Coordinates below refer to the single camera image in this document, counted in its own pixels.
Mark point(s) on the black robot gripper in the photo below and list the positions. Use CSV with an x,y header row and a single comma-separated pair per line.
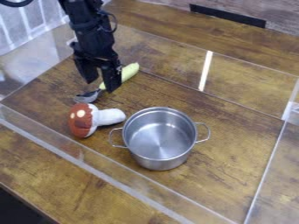
x,y
90,22

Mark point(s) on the black strip on table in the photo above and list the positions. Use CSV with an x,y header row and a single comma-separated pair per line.
x,y
229,16

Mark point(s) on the plush brown white mushroom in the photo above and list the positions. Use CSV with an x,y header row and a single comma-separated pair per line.
x,y
86,117

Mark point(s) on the clear acrylic right barrier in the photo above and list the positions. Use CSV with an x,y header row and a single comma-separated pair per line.
x,y
275,204

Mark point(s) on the clear acrylic front barrier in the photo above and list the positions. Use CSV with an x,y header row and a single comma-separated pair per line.
x,y
161,197

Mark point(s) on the clear acrylic barrier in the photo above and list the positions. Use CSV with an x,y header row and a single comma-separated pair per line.
x,y
161,197
275,204

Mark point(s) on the clear acrylic bracket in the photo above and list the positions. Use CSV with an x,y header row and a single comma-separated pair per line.
x,y
70,42

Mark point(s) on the green handled metal spoon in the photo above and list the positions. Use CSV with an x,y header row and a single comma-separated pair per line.
x,y
89,97

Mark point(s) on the stainless steel pot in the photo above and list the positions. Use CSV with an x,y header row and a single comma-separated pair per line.
x,y
159,135

